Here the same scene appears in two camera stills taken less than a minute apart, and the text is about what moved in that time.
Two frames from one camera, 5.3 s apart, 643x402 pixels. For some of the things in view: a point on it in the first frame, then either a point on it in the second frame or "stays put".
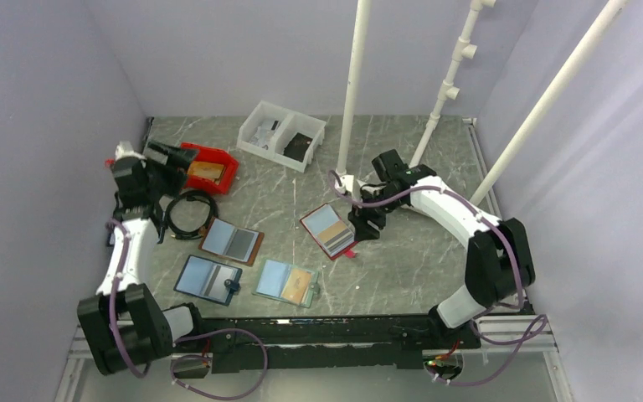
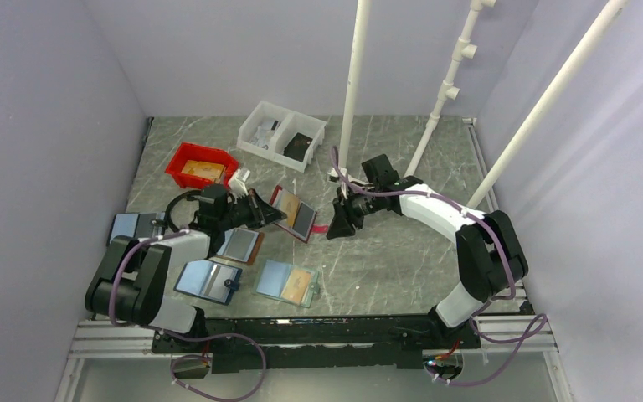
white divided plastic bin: (285, 136) stays put
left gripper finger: (162, 154) -> (266, 210)
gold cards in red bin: (207, 170) stays put
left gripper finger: (180, 175) -> (270, 214)
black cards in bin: (297, 146) stays put
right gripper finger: (363, 231) -> (341, 225)
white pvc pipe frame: (450, 90) stays put
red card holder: (329, 229) -> (300, 217)
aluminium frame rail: (537, 339) stays put
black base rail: (279, 343) stays put
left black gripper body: (162, 180) -> (244, 212)
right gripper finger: (378, 221) -> (356, 217)
